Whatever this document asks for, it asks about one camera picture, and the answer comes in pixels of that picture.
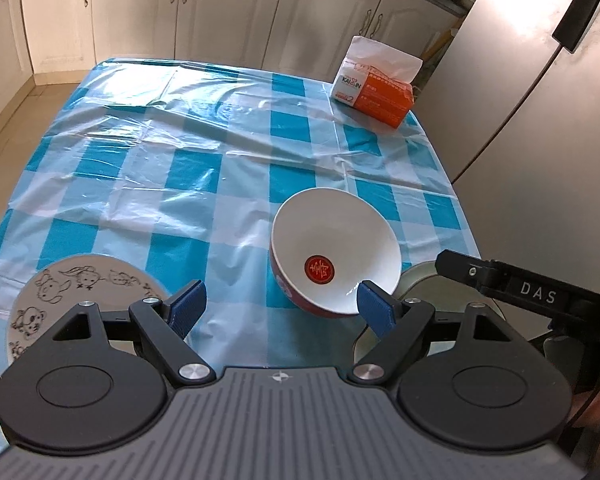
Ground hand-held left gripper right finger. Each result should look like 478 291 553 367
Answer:
347 281 517 388

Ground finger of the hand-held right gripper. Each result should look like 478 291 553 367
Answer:
436 249 600 320

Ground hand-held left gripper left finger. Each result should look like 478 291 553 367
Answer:
47 280 218 388

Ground round green floral plate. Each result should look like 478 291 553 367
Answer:
352 260 508 362

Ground red bowl white interior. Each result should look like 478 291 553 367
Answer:
269 187 402 317

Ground beige cartoon animal plate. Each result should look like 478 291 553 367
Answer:
5 255 173 367

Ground blue white checkered tablecloth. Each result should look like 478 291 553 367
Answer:
0 57 481 461

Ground silver refrigerator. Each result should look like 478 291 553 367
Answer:
420 0 600 343

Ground orange white tissue pack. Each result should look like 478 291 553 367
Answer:
330 36 424 128

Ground cream kitchen cabinets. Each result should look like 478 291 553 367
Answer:
0 0 468 133

